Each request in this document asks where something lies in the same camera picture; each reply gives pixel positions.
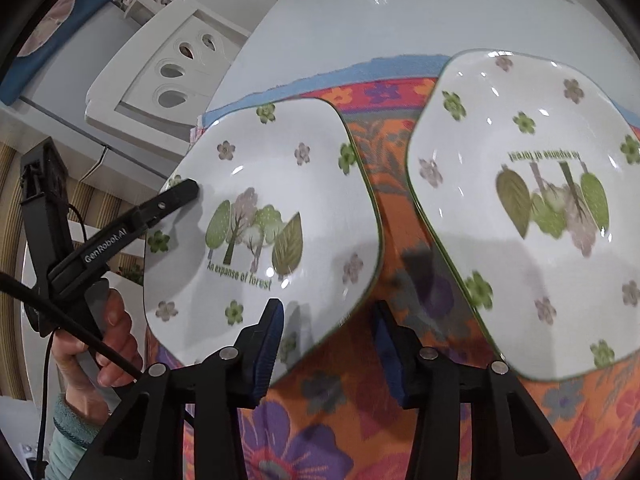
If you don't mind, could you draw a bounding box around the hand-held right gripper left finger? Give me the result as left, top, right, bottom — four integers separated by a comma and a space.
70, 298, 286, 480

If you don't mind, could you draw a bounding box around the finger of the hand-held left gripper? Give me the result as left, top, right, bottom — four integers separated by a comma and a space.
125, 178, 201, 234

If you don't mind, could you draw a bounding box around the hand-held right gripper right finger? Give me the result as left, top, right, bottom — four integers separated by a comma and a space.
372, 300, 583, 480

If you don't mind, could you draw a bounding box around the white tree print plate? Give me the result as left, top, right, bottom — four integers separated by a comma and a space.
142, 97, 383, 386
406, 49, 640, 381

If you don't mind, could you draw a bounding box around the person's left forearm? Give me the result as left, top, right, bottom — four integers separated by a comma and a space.
44, 392, 112, 480

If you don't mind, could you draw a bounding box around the person's left hand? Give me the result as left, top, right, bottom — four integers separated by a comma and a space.
50, 290, 143, 423

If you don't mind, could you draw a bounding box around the orange floral cloth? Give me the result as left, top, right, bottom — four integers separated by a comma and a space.
145, 55, 640, 480

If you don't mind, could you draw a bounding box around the blue printed cloth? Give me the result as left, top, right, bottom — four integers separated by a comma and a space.
0, 0, 117, 107

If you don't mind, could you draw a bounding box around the black cable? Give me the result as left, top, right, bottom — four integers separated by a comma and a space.
0, 272, 148, 383

